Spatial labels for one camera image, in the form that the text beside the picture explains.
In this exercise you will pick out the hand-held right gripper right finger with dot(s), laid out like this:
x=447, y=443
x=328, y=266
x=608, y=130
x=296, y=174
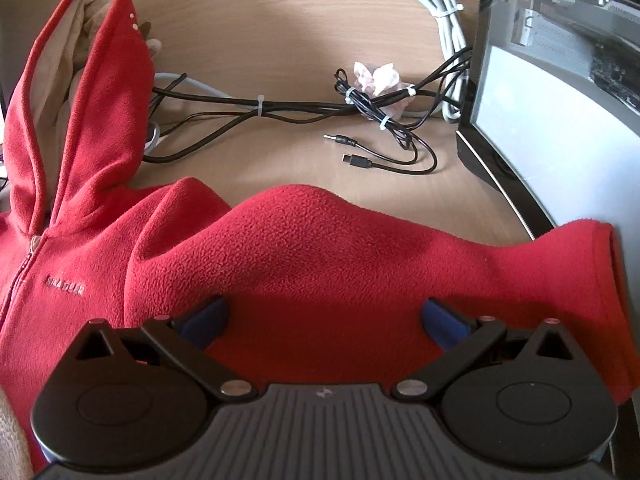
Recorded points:
x=442, y=321

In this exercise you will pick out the black glass-sided computer case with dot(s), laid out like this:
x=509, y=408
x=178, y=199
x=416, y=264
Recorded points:
x=560, y=110

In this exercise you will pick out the red fleece hoodie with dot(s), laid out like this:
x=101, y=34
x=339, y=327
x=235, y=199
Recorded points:
x=310, y=260

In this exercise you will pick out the crumpled white tissue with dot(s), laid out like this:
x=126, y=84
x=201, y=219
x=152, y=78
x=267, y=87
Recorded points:
x=377, y=80

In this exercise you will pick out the beige fuzzy cloth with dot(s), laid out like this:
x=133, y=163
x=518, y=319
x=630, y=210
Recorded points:
x=12, y=440

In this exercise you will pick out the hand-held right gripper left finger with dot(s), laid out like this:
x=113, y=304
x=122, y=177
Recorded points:
x=207, y=321

